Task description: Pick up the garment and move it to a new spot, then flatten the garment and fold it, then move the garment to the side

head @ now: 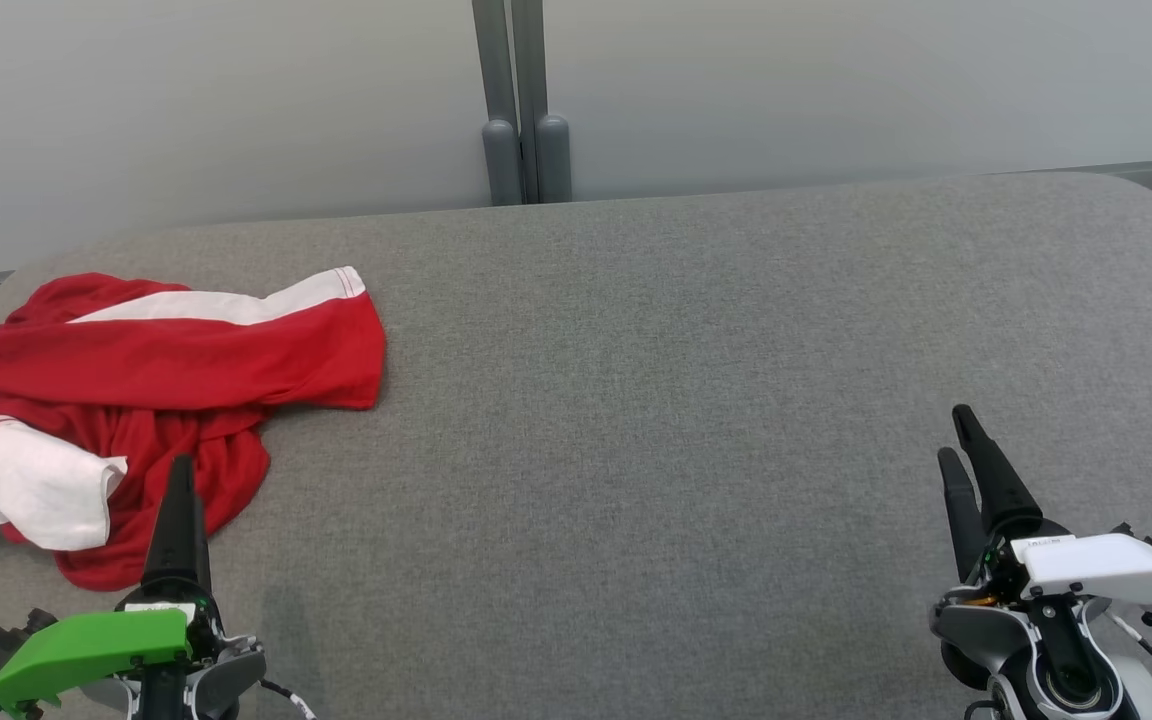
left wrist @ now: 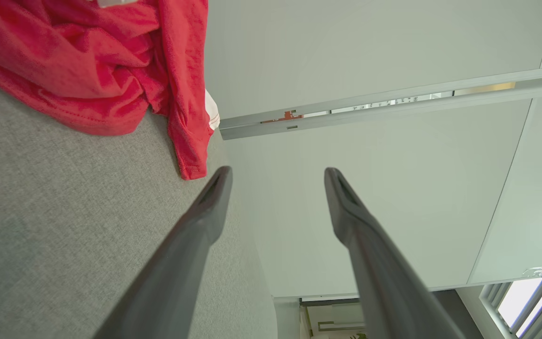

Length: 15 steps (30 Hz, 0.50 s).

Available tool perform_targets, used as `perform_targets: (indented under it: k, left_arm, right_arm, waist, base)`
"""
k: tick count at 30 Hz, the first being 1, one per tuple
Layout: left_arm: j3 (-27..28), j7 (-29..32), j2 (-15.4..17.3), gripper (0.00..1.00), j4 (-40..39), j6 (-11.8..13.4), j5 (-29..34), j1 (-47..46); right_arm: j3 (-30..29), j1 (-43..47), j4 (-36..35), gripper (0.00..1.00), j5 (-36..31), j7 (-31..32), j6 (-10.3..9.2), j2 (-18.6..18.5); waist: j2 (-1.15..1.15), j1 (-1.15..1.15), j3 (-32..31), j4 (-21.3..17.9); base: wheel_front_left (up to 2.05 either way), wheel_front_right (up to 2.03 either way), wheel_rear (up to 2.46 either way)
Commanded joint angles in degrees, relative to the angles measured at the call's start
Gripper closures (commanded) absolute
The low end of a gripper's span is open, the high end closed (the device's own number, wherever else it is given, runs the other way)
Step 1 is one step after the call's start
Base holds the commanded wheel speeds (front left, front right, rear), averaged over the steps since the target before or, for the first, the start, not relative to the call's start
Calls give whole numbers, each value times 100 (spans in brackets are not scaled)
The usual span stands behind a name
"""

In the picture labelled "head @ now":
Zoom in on red white jersey shirt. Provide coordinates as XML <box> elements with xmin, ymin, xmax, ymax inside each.
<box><xmin>0</xmin><ymin>393</ymin><xmax>273</xmax><ymax>593</ymax></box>
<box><xmin>0</xmin><ymin>265</ymin><xmax>388</xmax><ymax>413</ymax></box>

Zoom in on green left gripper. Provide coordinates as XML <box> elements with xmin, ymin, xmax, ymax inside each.
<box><xmin>0</xmin><ymin>454</ymin><xmax>224</xmax><ymax>714</ymax></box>

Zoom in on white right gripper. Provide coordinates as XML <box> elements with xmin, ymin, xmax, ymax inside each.
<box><xmin>938</xmin><ymin>403</ymin><xmax>1152</xmax><ymax>607</ymax></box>

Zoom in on grey fabric sofa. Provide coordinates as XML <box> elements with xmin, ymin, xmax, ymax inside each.
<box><xmin>0</xmin><ymin>170</ymin><xmax>1152</xmax><ymax>720</ymax></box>

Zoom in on thin black left arm cables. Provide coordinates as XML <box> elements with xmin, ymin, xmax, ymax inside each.
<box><xmin>258</xmin><ymin>678</ymin><xmax>319</xmax><ymax>720</ymax></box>

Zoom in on grey partition post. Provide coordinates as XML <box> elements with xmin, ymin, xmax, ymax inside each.
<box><xmin>471</xmin><ymin>0</ymin><xmax>524</xmax><ymax>207</ymax></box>
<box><xmin>511</xmin><ymin>0</ymin><xmax>574</xmax><ymax>205</ymax></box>

